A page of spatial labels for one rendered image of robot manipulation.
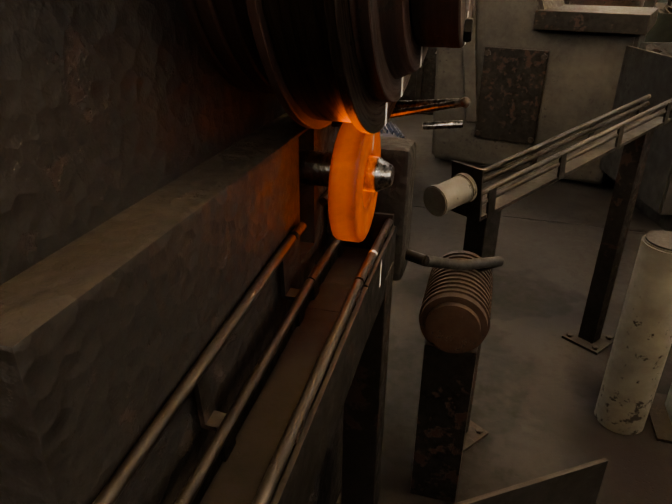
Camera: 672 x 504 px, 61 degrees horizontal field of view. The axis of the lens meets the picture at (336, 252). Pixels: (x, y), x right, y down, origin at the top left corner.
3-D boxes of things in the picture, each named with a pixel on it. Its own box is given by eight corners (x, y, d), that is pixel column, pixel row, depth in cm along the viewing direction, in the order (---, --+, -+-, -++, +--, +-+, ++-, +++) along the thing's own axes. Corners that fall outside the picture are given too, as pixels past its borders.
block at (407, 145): (341, 276, 101) (344, 144, 91) (352, 256, 108) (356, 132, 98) (401, 284, 99) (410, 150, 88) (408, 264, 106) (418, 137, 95)
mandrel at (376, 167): (272, 160, 77) (262, 186, 75) (263, 138, 74) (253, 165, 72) (396, 172, 73) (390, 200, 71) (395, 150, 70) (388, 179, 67)
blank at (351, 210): (351, 232, 81) (374, 235, 80) (322, 246, 66) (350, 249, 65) (361, 121, 79) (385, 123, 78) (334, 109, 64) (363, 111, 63)
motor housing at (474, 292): (400, 502, 125) (419, 292, 101) (415, 433, 144) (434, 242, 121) (460, 517, 122) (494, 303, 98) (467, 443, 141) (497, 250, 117)
